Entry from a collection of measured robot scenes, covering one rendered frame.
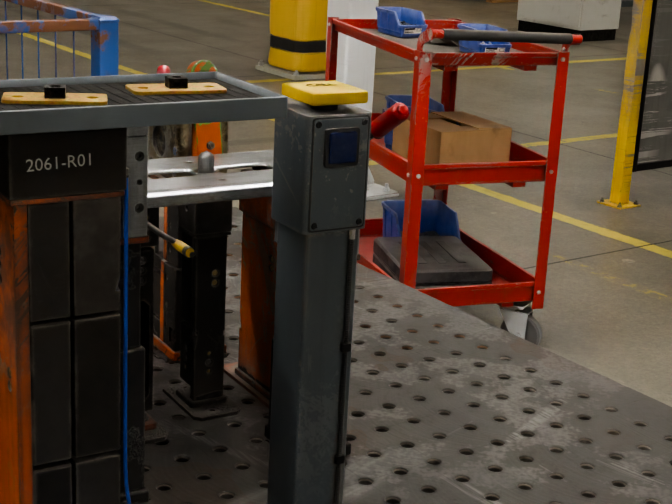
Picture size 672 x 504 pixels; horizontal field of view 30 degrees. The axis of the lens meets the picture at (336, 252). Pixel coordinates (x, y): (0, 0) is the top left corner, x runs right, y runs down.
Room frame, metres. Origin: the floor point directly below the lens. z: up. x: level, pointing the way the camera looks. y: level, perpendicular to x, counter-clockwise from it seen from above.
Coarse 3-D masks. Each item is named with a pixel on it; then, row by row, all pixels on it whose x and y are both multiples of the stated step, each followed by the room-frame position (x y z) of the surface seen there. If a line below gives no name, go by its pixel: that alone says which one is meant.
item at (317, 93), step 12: (288, 84) 1.16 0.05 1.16; (300, 84) 1.16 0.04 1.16; (312, 84) 1.16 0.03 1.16; (324, 84) 1.17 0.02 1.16; (336, 84) 1.17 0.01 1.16; (288, 96) 1.15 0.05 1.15; (300, 96) 1.13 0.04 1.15; (312, 96) 1.12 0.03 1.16; (324, 96) 1.12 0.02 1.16; (336, 96) 1.13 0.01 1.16; (348, 96) 1.13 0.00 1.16; (360, 96) 1.14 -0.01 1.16; (312, 108) 1.15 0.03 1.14; (324, 108) 1.14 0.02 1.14; (336, 108) 1.15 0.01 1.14
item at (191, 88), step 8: (168, 80) 1.09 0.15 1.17; (176, 80) 1.09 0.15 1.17; (184, 80) 1.09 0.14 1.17; (128, 88) 1.08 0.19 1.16; (136, 88) 1.08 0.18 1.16; (144, 88) 1.09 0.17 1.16; (152, 88) 1.08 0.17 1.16; (160, 88) 1.08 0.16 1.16; (168, 88) 1.08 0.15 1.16; (176, 88) 1.09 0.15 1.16; (184, 88) 1.09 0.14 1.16; (192, 88) 1.09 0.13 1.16; (200, 88) 1.09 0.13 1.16; (208, 88) 1.10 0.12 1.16; (216, 88) 1.10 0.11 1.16; (224, 88) 1.10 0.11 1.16
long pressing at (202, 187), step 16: (160, 160) 1.50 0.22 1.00; (176, 160) 1.51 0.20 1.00; (192, 160) 1.51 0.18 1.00; (224, 160) 1.52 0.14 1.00; (240, 160) 1.53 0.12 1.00; (256, 160) 1.53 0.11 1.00; (272, 160) 1.54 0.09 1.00; (192, 176) 1.43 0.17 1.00; (208, 176) 1.43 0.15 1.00; (224, 176) 1.44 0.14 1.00; (240, 176) 1.44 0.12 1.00; (256, 176) 1.45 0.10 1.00; (272, 176) 1.45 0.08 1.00; (160, 192) 1.33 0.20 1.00; (176, 192) 1.34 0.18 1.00; (192, 192) 1.35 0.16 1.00; (208, 192) 1.36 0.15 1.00; (224, 192) 1.37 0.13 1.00; (240, 192) 1.38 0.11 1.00; (256, 192) 1.39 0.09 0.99
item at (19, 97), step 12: (48, 84) 1.02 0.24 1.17; (60, 84) 1.02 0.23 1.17; (12, 96) 1.01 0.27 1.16; (24, 96) 1.01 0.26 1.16; (36, 96) 1.01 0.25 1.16; (48, 96) 1.01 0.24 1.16; (60, 96) 1.01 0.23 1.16; (72, 96) 1.02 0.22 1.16; (84, 96) 1.03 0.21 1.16; (96, 96) 1.03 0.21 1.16
